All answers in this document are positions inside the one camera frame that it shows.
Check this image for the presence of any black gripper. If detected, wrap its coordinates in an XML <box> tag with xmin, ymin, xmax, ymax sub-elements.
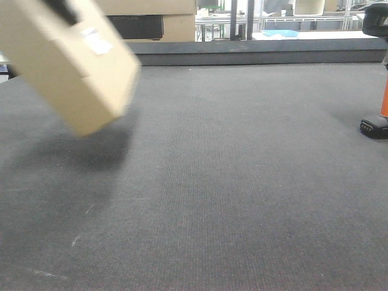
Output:
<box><xmin>362</xmin><ymin>3</ymin><xmax>387</xmax><ymax>37</ymax></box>

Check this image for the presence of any orange black barcode scanner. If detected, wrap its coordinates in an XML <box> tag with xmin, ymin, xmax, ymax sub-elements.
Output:
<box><xmin>360</xmin><ymin>82</ymin><xmax>387</xmax><ymax>139</ymax></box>

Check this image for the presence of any tan cardboard package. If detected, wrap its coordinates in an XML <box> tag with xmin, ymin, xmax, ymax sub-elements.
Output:
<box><xmin>1</xmin><ymin>1</ymin><xmax>141</xmax><ymax>136</ymax></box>

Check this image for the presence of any large cardboard box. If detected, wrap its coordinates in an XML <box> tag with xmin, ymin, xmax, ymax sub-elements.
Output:
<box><xmin>96</xmin><ymin>0</ymin><xmax>196</xmax><ymax>42</ymax></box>

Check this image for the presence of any white plastic bin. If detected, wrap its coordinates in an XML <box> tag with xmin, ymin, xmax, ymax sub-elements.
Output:
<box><xmin>293</xmin><ymin>0</ymin><xmax>325</xmax><ymax>16</ymax></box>

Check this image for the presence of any blue tray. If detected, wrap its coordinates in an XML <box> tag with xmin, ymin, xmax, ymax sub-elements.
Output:
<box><xmin>262</xmin><ymin>30</ymin><xmax>299</xmax><ymax>39</ymax></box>

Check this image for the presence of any white workbench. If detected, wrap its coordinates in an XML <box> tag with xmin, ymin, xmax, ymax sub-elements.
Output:
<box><xmin>195</xmin><ymin>12</ymin><xmax>364</xmax><ymax>42</ymax></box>

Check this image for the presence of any black table edge rail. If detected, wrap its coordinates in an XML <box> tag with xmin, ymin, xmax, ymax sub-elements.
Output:
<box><xmin>127</xmin><ymin>38</ymin><xmax>387</xmax><ymax>66</ymax></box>

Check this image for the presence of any black metal post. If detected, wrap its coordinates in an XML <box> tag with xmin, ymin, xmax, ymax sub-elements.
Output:
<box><xmin>229</xmin><ymin>0</ymin><xmax>255</xmax><ymax>41</ymax></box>

